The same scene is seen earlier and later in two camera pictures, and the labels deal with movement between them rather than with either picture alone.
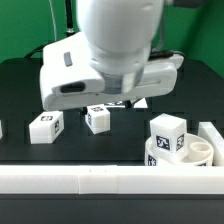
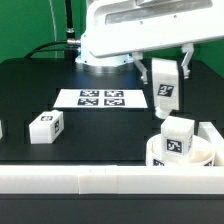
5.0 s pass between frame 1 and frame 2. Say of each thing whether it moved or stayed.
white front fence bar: stayed
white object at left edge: stayed
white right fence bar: stayed
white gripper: moved
